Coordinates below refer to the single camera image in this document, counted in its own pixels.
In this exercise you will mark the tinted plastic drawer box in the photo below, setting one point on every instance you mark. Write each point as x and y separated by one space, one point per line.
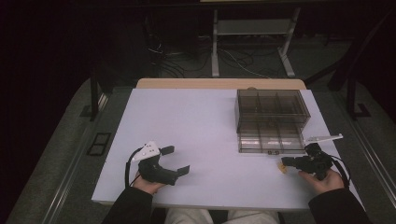
271 104

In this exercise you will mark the white metal stand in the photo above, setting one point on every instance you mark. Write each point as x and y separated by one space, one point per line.
252 27

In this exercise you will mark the metal floor rail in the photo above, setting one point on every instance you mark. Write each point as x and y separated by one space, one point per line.
370 149
67 180

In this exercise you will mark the person's legs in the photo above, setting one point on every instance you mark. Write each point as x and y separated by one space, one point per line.
186 217

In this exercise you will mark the small yellow piece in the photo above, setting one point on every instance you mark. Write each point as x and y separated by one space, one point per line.
282 169

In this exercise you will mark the black metal stand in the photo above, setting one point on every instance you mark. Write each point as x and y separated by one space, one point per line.
351 93
94 96

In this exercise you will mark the person's right hand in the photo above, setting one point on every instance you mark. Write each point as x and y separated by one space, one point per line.
330 183

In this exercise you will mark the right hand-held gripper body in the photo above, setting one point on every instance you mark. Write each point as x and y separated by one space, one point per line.
314 163

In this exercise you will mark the wooden table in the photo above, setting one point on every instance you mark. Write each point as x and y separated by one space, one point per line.
202 83

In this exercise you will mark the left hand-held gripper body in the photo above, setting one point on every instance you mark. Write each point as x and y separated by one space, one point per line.
152 171

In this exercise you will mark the person's left hand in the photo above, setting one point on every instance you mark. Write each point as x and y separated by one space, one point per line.
146 186

